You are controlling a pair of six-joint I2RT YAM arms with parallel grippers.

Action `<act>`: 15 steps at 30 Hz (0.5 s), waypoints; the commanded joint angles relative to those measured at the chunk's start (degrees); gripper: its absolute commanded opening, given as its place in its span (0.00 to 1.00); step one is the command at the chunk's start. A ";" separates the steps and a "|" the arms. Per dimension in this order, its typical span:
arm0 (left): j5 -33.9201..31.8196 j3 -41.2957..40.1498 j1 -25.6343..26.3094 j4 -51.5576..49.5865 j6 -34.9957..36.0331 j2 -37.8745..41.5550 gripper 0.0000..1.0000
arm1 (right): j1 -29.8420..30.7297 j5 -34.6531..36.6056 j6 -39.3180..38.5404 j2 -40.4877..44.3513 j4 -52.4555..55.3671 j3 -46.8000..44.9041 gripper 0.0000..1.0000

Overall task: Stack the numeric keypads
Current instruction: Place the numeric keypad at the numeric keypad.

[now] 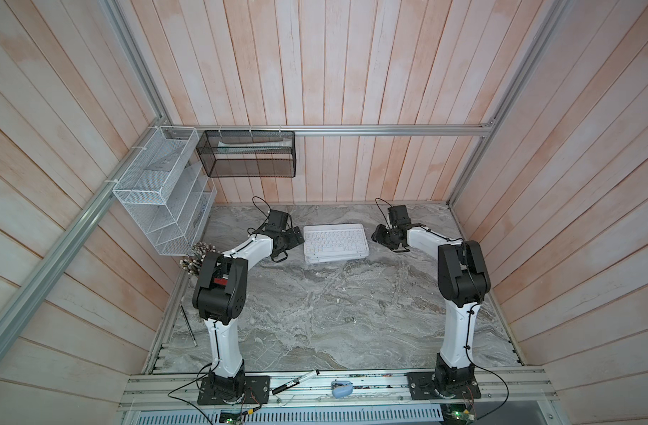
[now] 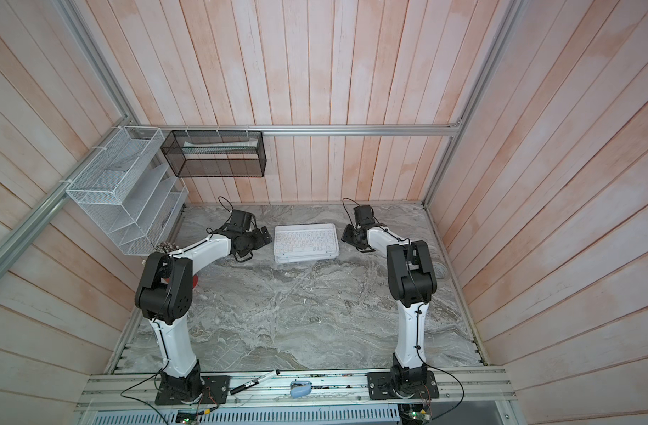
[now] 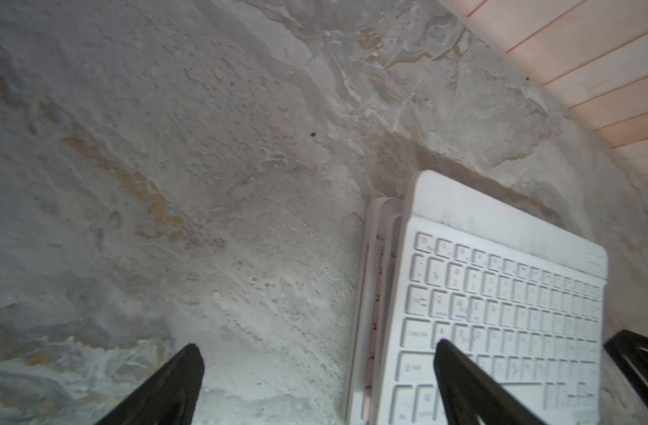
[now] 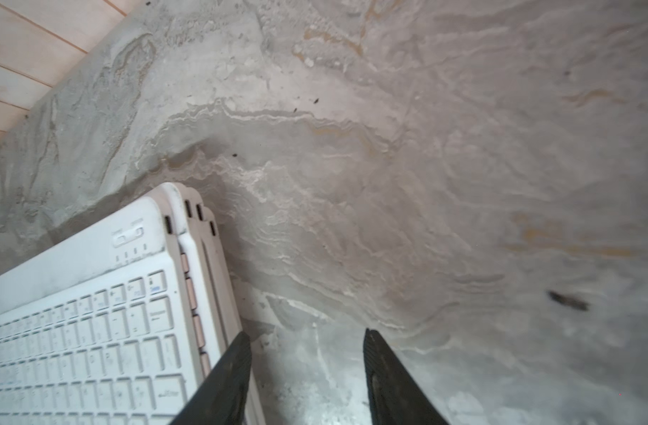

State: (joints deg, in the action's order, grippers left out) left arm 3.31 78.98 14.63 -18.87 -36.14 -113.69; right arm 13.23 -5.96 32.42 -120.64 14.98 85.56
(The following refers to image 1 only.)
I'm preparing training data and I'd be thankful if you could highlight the white key keyboard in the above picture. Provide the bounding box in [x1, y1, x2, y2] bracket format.
[304, 223, 370, 265]

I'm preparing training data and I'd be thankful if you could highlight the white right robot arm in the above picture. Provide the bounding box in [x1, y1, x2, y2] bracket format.
[372, 205, 491, 400]

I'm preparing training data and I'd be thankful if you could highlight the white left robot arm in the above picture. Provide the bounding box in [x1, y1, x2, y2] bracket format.
[192, 210, 304, 406]

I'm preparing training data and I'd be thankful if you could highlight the black mesh basket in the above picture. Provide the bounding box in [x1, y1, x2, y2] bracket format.
[196, 129, 297, 178]

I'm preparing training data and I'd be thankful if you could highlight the red pen cup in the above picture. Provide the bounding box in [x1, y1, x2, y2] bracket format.
[180, 242, 217, 276]

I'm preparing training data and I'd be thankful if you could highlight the black marker pen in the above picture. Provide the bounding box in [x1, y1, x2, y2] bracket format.
[272, 369, 320, 396]

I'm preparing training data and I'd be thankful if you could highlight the blue tape dispenser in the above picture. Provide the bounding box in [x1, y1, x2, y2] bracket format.
[331, 380, 354, 400]

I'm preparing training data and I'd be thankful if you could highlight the aluminium frame bar back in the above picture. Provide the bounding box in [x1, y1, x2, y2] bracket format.
[190, 124, 493, 137]

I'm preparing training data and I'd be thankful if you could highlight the white wire mesh shelf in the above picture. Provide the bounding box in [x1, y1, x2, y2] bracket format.
[113, 126, 217, 257]

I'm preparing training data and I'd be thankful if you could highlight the aluminium mounting rail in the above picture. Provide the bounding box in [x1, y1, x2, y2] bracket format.
[118, 367, 559, 412]

